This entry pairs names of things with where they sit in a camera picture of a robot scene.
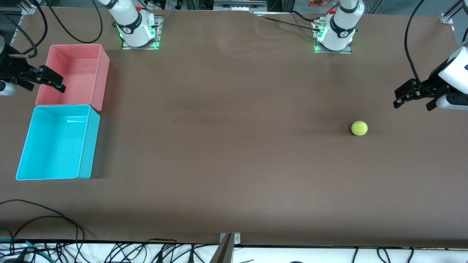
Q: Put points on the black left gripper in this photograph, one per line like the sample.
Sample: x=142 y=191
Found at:
x=432 y=83

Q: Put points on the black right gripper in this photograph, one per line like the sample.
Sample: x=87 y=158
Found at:
x=11 y=68

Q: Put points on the yellow-green tennis ball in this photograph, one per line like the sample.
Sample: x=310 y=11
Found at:
x=359 y=128

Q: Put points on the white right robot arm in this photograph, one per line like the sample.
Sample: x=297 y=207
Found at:
x=131 y=22

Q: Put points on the pink plastic bin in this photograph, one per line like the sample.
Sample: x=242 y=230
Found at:
x=76 y=73

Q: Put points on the blue plastic bin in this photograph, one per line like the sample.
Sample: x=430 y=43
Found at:
x=55 y=146

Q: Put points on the grey metal device box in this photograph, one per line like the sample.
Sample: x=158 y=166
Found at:
x=239 y=4

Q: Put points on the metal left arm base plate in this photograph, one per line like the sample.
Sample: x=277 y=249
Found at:
x=347 y=50

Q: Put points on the aluminium frame profile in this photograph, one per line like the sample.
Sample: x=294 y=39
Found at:
x=449 y=16
x=27 y=8

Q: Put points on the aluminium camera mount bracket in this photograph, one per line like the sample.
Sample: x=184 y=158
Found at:
x=226 y=248

